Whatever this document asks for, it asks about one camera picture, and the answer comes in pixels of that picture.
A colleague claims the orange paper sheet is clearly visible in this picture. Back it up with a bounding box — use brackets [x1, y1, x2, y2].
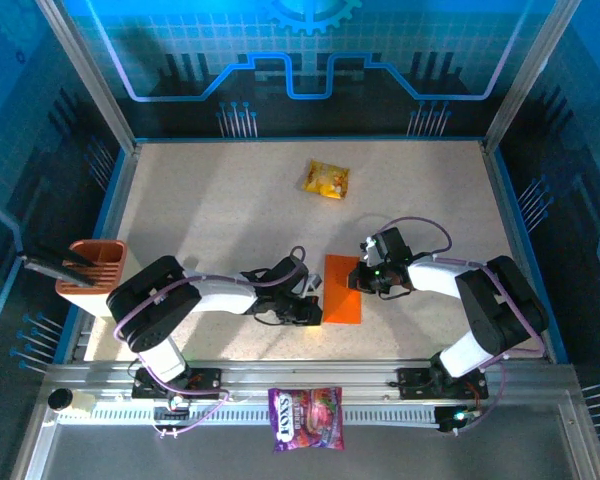
[321, 253, 363, 326]

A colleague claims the purple candy bag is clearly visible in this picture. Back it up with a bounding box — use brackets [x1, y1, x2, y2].
[267, 386, 345, 453]

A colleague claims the yellow snack packet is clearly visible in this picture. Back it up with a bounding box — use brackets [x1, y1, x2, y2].
[300, 158, 351, 200]

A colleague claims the small controller board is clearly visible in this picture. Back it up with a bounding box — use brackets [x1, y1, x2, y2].
[152, 397, 191, 426]
[435, 405, 481, 434]

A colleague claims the orange and beige utensil holder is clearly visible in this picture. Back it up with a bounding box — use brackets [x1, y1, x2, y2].
[54, 239, 131, 320]

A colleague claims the black thin stick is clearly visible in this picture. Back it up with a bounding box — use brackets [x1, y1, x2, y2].
[32, 243, 100, 267]

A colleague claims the black flat tool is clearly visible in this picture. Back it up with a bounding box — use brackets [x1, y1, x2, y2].
[21, 253, 97, 289]

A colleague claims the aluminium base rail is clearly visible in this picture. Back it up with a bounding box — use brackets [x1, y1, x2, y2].
[39, 358, 581, 401]

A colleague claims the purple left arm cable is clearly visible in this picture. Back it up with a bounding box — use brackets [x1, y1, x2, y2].
[113, 245, 309, 439]

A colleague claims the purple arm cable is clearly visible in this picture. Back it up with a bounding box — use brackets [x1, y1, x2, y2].
[113, 245, 309, 439]
[372, 216, 549, 436]

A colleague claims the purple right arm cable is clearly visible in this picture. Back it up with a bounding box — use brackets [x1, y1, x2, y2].
[372, 216, 549, 436]

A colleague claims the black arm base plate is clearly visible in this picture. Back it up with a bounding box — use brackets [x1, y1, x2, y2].
[397, 366, 489, 401]
[131, 367, 223, 400]

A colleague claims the white slotted cable duct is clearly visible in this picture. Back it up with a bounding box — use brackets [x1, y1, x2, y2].
[57, 401, 442, 427]

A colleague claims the aluminium side rail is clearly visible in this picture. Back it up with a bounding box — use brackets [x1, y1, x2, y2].
[62, 142, 141, 364]
[481, 141, 556, 362]

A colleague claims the aluminium frame post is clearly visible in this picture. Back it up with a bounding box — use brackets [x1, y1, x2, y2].
[33, 0, 142, 155]
[482, 0, 584, 154]

